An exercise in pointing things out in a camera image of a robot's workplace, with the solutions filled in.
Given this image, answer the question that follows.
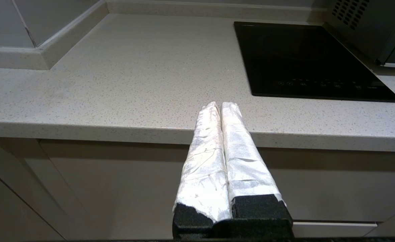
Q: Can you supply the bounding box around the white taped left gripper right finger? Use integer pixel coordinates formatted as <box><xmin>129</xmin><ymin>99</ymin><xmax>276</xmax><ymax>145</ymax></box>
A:
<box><xmin>220</xmin><ymin>102</ymin><xmax>294</xmax><ymax>240</ymax></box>

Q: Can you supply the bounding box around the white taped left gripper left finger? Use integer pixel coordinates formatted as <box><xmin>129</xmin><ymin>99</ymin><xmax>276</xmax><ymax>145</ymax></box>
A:
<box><xmin>172</xmin><ymin>102</ymin><xmax>232</xmax><ymax>240</ymax></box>

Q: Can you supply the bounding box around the silver microwave oven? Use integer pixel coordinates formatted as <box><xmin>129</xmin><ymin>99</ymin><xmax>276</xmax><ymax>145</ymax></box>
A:
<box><xmin>324</xmin><ymin>0</ymin><xmax>395</xmax><ymax>64</ymax></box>

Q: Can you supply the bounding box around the large beige cabinet drawer front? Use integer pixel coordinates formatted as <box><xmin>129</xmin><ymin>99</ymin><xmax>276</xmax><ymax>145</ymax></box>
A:
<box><xmin>38</xmin><ymin>138</ymin><xmax>395</xmax><ymax>240</ymax></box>

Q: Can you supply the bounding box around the small beige cabinet drawer front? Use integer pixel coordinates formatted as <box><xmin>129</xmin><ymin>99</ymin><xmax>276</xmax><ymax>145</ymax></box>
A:
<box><xmin>292</xmin><ymin>220</ymin><xmax>379</xmax><ymax>239</ymax></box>

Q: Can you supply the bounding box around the black induction cooktop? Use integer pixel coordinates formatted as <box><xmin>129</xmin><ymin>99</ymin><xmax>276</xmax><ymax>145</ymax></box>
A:
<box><xmin>233</xmin><ymin>22</ymin><xmax>395</xmax><ymax>103</ymax></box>

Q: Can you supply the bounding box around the beige corner cabinet panel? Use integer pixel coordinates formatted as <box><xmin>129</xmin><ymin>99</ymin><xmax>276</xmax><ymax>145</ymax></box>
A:
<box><xmin>0</xmin><ymin>136</ymin><xmax>84</xmax><ymax>241</ymax></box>

